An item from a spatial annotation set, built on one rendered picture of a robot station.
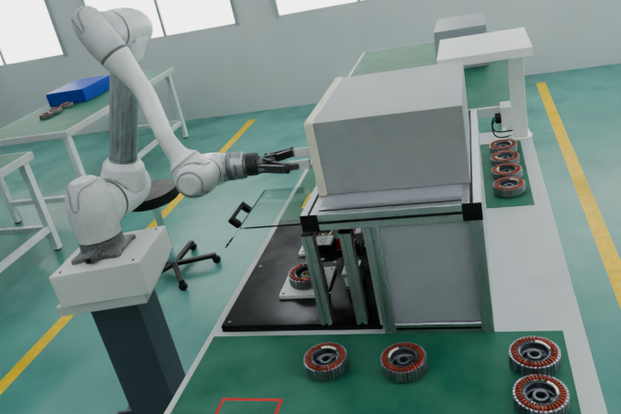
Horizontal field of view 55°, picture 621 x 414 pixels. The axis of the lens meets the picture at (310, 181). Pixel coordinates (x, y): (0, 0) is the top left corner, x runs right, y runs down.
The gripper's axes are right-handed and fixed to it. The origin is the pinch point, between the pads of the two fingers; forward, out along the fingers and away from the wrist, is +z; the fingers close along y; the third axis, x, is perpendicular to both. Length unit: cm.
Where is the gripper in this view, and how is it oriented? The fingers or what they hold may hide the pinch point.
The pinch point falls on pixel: (308, 157)
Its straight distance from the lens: 192.7
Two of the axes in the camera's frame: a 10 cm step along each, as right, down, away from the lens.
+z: 9.8, -1.1, -1.4
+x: -1.5, -9.3, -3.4
